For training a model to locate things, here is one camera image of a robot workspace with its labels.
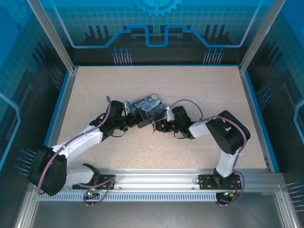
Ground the aluminium front rail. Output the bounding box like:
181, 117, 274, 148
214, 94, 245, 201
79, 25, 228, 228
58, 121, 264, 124
30, 169, 285, 193

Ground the blue edge strip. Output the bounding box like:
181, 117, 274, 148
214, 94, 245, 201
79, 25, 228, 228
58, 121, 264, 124
244, 70, 281, 173
35, 70, 71, 173

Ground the slotted grey cable duct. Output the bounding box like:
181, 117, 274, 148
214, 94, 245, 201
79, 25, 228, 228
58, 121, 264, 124
37, 192, 221, 202

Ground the small LED circuit board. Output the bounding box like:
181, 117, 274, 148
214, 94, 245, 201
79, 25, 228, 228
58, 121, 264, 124
217, 189, 238, 202
83, 189, 99, 200

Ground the aluminium frame post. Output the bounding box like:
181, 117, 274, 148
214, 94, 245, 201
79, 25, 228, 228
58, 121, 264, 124
26, 0, 79, 73
238, 0, 286, 73

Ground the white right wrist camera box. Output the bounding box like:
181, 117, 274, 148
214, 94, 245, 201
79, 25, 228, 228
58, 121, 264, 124
164, 106, 174, 122

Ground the aluminium side rail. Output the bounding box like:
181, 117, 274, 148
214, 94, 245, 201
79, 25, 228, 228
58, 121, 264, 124
238, 66, 272, 172
38, 67, 79, 173

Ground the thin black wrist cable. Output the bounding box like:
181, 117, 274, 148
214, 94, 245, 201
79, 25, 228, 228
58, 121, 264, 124
111, 129, 129, 138
173, 130, 189, 140

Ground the metal shelf tray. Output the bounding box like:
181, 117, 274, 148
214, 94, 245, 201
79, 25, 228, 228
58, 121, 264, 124
13, 185, 304, 228

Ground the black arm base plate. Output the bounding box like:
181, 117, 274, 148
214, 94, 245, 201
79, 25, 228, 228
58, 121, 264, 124
198, 173, 241, 190
72, 174, 117, 190

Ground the starry night print box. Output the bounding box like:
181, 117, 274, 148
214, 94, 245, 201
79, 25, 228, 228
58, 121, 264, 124
130, 93, 167, 121

